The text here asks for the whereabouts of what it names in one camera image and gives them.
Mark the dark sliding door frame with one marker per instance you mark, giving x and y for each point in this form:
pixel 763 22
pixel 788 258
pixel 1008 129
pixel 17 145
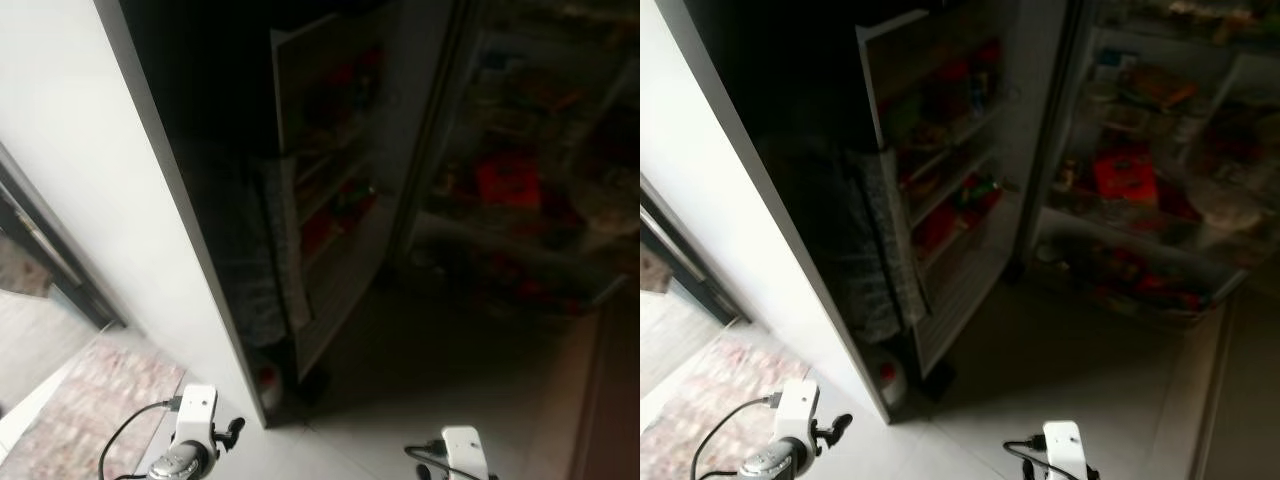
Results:
pixel 690 265
pixel 55 260

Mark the pink patterned floor mat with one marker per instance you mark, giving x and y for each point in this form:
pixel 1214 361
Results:
pixel 90 420
pixel 700 410

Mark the grey checkered towel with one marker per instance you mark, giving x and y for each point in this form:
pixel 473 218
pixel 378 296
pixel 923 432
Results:
pixel 240 250
pixel 860 250

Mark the white bottle red cap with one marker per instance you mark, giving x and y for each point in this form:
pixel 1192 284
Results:
pixel 890 380
pixel 270 385

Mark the red box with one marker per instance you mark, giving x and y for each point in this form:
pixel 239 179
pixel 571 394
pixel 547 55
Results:
pixel 1125 178
pixel 508 182

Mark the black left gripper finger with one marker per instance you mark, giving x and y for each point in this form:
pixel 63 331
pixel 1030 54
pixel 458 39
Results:
pixel 234 430
pixel 840 427

